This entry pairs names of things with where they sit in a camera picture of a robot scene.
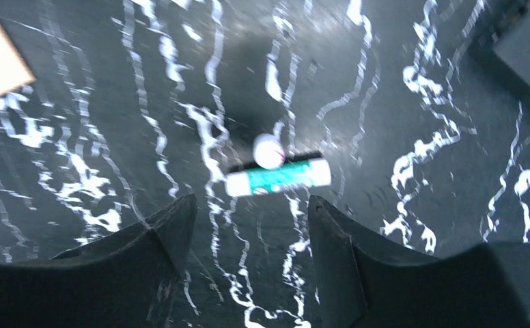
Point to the black square pad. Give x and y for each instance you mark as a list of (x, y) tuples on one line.
[(501, 45)]

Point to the white glue stick cap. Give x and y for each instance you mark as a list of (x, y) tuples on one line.
[(268, 153)]

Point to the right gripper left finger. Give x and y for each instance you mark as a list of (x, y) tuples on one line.
[(126, 279)]

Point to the green white glue stick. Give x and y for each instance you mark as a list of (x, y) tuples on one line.
[(290, 176)]

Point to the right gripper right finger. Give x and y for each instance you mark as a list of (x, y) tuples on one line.
[(366, 280)]

